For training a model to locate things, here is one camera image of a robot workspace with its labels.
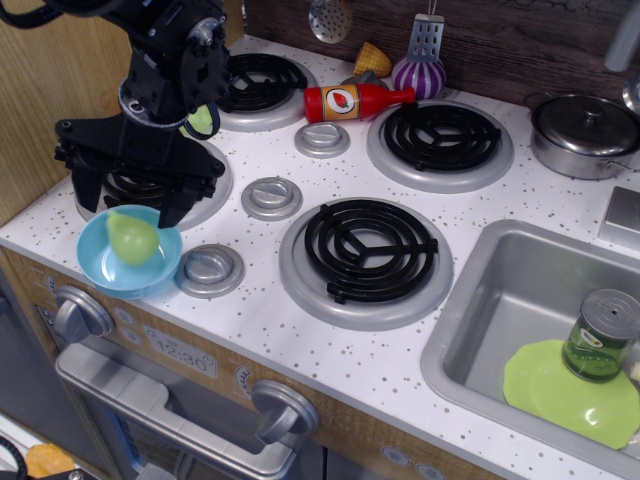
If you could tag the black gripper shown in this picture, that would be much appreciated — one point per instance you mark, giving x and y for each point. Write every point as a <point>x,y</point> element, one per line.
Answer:
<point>94,148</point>

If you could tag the green toy pear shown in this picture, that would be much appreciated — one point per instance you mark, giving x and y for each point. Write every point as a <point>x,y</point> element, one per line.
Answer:
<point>134,241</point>

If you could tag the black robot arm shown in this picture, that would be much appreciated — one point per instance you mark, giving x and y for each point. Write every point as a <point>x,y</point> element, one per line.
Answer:
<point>178,64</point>

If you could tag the light blue plastic bowl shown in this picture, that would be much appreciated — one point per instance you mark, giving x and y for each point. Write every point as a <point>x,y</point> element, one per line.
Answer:
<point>116,278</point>

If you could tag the front left black burner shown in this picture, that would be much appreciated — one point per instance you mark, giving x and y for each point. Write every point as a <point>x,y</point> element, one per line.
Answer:
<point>117,190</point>

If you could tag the black burner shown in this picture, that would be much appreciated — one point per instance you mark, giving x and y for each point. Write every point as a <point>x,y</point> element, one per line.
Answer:
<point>117,190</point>
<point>440,147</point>
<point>266,92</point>
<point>365,264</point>

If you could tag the lower silver stovetop knob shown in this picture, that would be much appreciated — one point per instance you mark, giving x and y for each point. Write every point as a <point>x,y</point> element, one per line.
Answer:
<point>209,271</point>

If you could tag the silver stovetop knob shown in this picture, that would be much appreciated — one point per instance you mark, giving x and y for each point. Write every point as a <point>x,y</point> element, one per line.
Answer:
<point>271,199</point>
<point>322,140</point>
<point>209,271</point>

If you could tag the middle silver stovetop knob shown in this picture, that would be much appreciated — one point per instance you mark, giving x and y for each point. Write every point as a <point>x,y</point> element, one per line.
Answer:
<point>271,199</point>

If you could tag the left silver oven knob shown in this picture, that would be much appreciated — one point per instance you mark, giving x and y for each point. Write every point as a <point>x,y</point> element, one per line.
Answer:
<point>79,316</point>

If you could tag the silver oven knob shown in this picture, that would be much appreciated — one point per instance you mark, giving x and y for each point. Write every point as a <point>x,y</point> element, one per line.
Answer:
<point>79,316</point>
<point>282,411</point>

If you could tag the back left black burner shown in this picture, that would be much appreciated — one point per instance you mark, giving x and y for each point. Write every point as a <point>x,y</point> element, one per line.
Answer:
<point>266,92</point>

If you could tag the upper silver stovetop knob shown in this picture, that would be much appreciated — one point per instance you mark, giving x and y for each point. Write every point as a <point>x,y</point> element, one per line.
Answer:
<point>322,140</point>

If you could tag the red toy ketchup bottle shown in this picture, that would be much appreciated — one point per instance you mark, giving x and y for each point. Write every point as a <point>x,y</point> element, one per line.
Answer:
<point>351,101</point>

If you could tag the front right black burner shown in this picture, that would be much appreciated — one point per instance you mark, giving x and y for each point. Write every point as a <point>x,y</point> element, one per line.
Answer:
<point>365,264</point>

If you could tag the silver perforated skimmer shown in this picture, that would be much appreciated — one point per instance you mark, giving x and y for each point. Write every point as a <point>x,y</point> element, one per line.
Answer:
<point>330,20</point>

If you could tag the grey toy mushroom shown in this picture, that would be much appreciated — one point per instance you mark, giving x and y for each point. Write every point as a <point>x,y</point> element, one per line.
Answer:
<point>367,77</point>

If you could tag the right silver oven knob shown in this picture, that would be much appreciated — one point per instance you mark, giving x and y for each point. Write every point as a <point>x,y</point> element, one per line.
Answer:
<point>282,411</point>

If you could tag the yellow toy corn piece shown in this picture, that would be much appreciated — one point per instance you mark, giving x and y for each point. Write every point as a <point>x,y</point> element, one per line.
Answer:
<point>371,58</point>

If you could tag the orange object on floor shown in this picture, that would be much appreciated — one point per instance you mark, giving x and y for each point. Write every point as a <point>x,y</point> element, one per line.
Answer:
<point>43,460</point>

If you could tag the back right black burner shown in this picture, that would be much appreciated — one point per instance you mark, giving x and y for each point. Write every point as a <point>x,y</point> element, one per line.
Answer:
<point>440,147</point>

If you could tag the purple striped toy onion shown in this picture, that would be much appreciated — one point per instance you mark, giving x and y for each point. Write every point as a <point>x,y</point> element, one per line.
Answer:
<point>427,79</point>

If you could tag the silver slotted spatula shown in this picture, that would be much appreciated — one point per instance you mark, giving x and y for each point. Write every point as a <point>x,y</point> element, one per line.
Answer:
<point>426,36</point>

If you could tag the silver sink basin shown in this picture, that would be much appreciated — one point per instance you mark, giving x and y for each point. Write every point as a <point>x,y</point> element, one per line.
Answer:
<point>522,284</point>

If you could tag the steel pot with lid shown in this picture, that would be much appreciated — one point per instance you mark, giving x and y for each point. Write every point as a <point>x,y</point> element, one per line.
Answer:
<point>582,136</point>

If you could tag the light green plastic plate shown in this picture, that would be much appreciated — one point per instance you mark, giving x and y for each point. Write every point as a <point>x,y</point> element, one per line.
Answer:
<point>537,381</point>

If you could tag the silver faucet base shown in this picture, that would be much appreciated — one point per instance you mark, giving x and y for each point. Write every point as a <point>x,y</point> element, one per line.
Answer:
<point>620,224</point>

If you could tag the green labelled toy can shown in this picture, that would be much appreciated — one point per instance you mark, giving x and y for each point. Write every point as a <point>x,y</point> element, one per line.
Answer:
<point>603,335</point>

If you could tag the silver oven door handle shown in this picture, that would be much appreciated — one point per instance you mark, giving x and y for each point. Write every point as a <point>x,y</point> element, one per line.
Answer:
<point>160,442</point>

